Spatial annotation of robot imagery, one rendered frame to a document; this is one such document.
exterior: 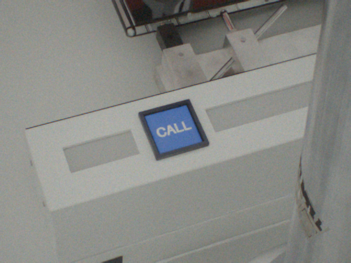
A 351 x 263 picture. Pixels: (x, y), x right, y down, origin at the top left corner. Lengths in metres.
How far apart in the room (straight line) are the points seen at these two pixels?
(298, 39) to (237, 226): 0.25
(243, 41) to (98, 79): 0.19
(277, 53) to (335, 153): 0.54
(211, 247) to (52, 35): 0.35
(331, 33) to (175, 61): 0.50
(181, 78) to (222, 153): 0.14
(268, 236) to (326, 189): 0.60
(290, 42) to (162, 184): 0.30
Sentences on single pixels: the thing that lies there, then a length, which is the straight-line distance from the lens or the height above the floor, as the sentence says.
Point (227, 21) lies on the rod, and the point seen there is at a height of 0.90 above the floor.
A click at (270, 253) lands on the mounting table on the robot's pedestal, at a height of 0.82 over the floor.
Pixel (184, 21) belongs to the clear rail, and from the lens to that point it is 0.87.
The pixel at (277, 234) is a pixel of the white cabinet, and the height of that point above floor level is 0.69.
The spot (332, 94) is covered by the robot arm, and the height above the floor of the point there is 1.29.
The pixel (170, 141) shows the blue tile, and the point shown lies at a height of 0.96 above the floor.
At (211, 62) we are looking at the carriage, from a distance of 0.86.
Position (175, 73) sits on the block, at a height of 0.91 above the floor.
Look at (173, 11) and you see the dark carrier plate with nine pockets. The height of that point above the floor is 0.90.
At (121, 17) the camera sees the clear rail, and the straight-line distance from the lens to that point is 0.87.
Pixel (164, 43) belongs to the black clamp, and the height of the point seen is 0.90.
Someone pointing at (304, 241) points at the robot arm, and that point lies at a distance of 0.40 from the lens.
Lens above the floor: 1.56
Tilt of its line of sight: 58 degrees down
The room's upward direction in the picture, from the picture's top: 9 degrees clockwise
